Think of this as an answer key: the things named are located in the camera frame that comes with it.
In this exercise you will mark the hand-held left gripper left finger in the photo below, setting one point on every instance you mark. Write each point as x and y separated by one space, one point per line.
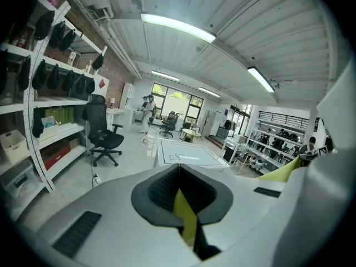
111 218

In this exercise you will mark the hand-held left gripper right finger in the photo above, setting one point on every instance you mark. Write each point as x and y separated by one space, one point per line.
244 204

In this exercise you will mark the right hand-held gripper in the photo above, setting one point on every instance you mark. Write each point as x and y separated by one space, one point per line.
323 151

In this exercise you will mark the white power strip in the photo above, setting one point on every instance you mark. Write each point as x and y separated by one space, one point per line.
96 179

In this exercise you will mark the white round device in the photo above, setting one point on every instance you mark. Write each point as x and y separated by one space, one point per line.
259 163

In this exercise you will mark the long white shelf rack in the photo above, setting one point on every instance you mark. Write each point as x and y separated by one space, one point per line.
275 149

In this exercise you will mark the white side table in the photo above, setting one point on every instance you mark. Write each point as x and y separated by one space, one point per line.
232 149

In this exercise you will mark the black office chair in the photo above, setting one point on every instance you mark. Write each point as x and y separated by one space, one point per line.
169 121
103 138

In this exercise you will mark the red cardboard box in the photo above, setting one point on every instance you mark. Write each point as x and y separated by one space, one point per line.
55 157

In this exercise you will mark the round wooden table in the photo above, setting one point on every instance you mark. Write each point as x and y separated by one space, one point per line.
191 132

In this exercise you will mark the long ceiling light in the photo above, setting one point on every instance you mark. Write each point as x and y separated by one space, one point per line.
178 25
165 76
209 92
261 79

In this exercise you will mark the clear storage bin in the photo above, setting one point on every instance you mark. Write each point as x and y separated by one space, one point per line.
16 179

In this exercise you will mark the white desk with drawers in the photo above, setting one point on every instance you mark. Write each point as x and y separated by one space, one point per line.
119 115

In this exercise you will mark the row of green boxes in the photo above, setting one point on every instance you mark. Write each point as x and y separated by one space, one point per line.
59 115

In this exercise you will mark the small table lamp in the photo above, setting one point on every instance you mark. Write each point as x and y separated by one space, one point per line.
111 102

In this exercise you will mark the white storage basket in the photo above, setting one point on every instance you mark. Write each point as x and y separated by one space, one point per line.
12 146

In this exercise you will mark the dark-framed window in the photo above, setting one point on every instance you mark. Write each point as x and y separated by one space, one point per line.
178 101

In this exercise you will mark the red diamond sticker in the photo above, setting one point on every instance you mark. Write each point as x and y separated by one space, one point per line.
102 83

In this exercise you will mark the white shelving unit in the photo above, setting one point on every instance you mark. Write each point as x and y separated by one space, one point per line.
30 101

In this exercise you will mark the row of black caps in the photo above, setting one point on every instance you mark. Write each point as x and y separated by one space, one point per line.
41 74

